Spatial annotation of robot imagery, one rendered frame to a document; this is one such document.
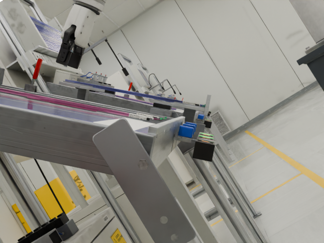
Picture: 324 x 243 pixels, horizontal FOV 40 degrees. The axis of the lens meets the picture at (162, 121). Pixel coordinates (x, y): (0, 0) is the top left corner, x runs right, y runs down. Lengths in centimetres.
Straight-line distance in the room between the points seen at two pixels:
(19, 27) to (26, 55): 24
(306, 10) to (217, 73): 750
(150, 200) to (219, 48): 823
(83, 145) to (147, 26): 832
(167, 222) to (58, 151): 18
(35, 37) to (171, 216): 186
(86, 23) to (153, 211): 75
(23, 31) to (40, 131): 175
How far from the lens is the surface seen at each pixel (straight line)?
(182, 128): 94
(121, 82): 569
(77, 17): 119
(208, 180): 130
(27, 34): 234
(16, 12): 238
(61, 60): 118
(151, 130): 60
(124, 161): 54
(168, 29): 883
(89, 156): 60
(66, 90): 213
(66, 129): 60
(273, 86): 875
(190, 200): 155
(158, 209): 54
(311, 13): 121
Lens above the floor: 71
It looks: 2 degrees up
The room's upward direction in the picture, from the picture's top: 32 degrees counter-clockwise
